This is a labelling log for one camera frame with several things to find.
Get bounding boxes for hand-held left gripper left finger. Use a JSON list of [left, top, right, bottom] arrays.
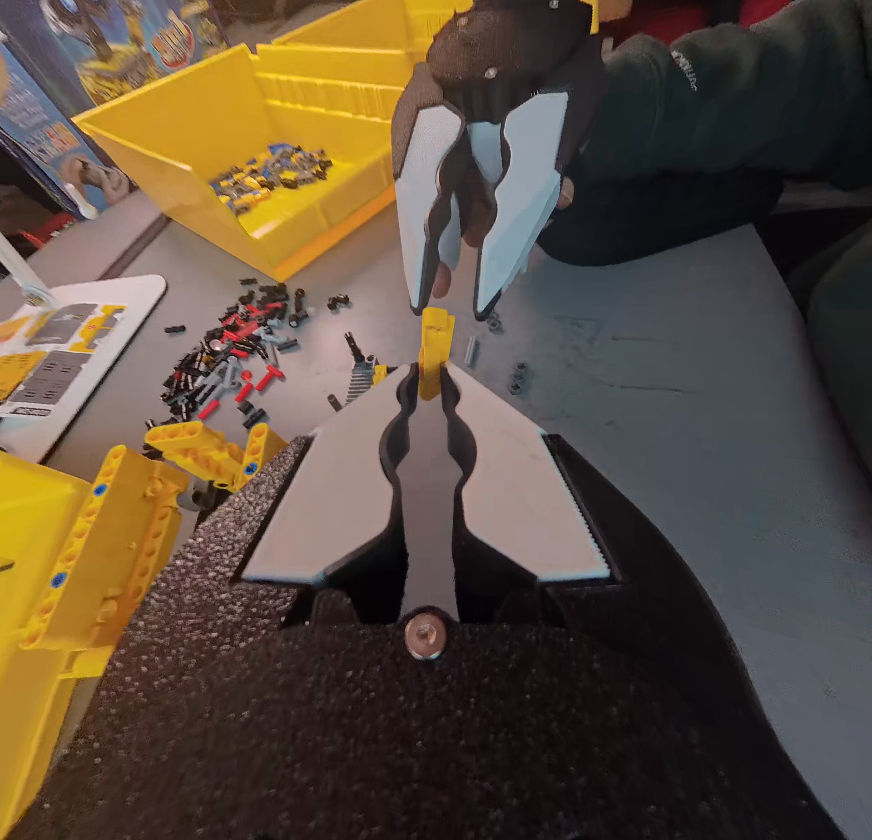
[[240, 362, 419, 626]]

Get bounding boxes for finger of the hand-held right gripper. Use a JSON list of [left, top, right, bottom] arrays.
[[394, 103, 472, 318], [467, 91, 571, 322]]

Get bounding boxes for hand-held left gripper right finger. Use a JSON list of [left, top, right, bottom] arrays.
[[441, 363, 611, 627]]

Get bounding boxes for heap of grey yellow lego parts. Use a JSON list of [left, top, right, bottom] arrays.
[[211, 144, 335, 215]]

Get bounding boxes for yellow lego bracket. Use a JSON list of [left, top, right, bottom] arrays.
[[417, 306, 456, 401]]

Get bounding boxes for pile of small lego pins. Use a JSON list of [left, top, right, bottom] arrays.
[[144, 278, 352, 432]]

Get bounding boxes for yellow black lego model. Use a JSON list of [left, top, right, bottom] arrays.
[[19, 418, 290, 681]]

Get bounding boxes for grey yellow lego subassembly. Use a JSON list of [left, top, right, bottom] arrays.
[[327, 332, 396, 412]]

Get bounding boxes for person's right hand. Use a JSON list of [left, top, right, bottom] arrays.
[[431, 162, 576, 301]]

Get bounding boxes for white wooden book stand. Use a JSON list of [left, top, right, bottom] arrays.
[[0, 230, 168, 465]]

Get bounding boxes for folded leaflet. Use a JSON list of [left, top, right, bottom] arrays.
[[0, 302, 127, 418]]

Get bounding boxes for blue toy kit box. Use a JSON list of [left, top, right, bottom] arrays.
[[0, 0, 229, 214]]

